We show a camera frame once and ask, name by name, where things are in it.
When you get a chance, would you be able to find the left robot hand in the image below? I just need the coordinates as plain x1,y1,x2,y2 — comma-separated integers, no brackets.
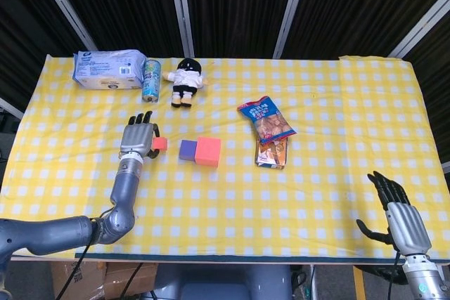
119,110,165,159

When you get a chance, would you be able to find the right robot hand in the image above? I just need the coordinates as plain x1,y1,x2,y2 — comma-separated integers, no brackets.
356,170,432,256

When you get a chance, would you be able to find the purple foam cube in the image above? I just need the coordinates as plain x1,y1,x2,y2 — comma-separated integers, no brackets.
179,139,199,161

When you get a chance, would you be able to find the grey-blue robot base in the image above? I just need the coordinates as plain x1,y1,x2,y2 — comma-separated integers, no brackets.
154,263,293,300

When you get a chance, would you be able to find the yellow checkered tablecloth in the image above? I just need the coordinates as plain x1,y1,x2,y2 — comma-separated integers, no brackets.
0,54,450,258

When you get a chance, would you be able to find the light blue drink can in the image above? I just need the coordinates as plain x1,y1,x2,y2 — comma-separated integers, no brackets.
141,59,162,103

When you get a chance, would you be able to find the large red foam cube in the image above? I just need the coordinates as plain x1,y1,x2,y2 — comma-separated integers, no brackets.
194,136,222,168

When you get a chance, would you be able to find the yellow table leg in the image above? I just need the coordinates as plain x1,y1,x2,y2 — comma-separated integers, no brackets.
352,266,365,300

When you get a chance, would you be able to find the blue tissue pack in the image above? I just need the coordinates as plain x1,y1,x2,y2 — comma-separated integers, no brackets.
72,48,148,91

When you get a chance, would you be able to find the plush doll white shirt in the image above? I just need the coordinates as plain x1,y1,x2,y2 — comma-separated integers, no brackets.
162,58,209,108

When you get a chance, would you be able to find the blue snack bag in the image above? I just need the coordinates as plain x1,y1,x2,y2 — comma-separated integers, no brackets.
237,96,298,145

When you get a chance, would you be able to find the orange snack box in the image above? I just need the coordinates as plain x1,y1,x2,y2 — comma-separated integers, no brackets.
255,137,290,170

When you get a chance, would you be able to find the brown cardboard box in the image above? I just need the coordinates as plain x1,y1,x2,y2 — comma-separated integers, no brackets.
51,261,158,300

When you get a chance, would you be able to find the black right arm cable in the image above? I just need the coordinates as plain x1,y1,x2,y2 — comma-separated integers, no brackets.
384,250,402,300

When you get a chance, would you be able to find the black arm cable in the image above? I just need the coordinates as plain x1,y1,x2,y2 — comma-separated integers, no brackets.
52,208,113,300
384,250,402,300

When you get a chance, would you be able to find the white frame post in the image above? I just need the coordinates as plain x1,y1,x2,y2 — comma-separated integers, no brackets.
167,0,195,58
273,0,312,59
30,0,98,51
388,0,450,58

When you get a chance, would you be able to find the black floor cable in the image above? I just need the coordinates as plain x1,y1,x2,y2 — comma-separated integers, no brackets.
119,262,144,300

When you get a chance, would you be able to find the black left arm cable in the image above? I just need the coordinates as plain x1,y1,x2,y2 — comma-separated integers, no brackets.
52,208,113,300

